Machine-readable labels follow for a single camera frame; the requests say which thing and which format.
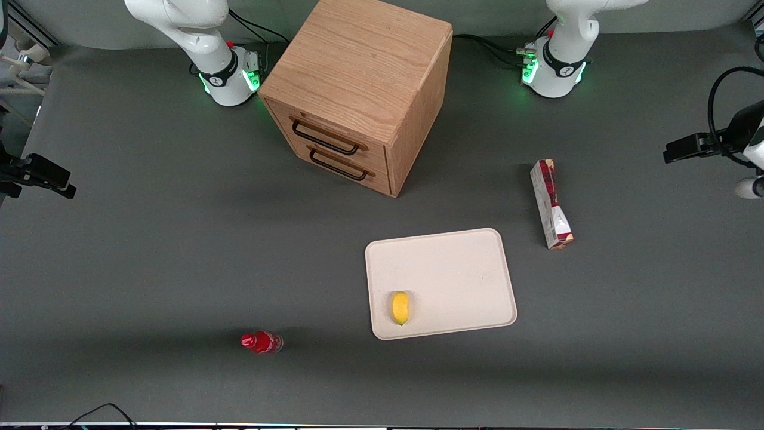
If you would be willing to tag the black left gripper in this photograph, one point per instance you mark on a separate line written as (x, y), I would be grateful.
(738, 131)

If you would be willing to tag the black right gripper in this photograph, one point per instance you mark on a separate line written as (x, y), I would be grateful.
(12, 168)

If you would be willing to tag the red cookie box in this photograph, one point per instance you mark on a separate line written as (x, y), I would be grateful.
(550, 203)

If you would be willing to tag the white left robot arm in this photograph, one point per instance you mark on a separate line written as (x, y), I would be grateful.
(558, 71)

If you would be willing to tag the beige plastic tray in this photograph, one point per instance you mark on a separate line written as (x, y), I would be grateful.
(453, 275)

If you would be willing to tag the red plastic bottle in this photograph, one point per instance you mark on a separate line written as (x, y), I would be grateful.
(261, 342)

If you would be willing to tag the small-front wooden drawer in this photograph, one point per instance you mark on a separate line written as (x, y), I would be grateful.
(382, 182)

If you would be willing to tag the large-front wooden drawer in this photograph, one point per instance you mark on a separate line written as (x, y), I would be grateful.
(358, 156)

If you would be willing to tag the yellow lemon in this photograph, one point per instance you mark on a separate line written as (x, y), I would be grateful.
(400, 307)

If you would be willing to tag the wooden two-drawer cabinet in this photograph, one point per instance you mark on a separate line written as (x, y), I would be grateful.
(358, 65)

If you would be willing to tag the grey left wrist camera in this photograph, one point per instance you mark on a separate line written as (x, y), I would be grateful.
(749, 188)

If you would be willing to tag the aluminium frame with white brackets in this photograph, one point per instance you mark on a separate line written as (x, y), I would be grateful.
(27, 57)

